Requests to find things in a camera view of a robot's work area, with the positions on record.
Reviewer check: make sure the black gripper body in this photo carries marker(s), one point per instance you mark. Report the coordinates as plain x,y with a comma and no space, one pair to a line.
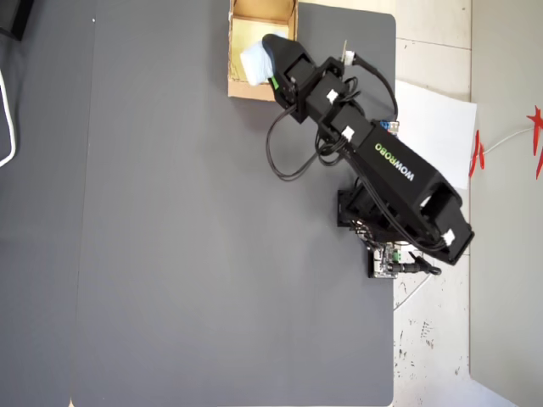
302,72

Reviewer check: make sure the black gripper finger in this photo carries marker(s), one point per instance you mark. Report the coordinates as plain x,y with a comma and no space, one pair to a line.
283,46
283,92

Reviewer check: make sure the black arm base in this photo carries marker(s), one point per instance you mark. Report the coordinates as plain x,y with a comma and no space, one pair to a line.
352,207

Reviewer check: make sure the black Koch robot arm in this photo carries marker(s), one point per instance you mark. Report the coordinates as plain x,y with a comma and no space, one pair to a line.
394,169

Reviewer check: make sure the open cardboard box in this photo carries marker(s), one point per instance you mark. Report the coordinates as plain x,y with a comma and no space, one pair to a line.
259,27

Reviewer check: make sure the blue circuit board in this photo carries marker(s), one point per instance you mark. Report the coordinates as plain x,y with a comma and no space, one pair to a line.
392,127

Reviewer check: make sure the white paper sheet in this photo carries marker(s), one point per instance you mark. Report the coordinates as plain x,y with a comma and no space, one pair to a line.
445,127

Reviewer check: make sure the green terminal motor driver board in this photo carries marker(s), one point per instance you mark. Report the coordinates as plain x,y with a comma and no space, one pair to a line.
382,265

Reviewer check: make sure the large grey mat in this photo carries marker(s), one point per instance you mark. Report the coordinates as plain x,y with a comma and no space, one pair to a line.
191,275

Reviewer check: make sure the black power plug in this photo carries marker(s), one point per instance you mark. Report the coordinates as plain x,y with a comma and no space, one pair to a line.
418,268

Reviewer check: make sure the black device corner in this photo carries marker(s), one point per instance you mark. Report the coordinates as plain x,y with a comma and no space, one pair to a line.
15,17

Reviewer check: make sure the dark grey mat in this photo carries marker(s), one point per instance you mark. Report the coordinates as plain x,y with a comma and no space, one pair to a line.
38,254

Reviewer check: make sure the small wrist camera board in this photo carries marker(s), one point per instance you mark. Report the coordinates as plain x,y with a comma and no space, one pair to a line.
348,55

